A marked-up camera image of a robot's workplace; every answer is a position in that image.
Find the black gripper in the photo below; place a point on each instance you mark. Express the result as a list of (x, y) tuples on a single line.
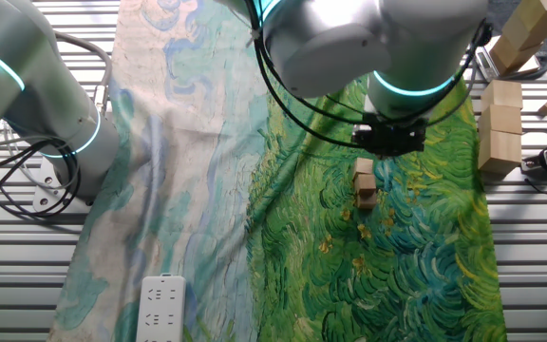
[(392, 138)]

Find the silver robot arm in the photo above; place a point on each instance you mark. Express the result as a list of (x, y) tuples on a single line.
[(420, 33)]

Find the large wooden cube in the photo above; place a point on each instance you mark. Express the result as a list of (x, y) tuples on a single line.
[(508, 54), (546, 7), (500, 119), (502, 94), (527, 31), (499, 152)]

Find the silver digital scale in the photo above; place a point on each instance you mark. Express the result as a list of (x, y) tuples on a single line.
[(487, 64)]

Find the painted landscape cloth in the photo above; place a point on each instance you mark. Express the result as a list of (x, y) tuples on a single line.
[(349, 275)]

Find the white power strip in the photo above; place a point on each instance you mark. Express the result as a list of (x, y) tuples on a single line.
[(159, 309)]

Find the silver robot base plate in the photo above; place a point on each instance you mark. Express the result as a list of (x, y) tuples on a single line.
[(45, 197)]

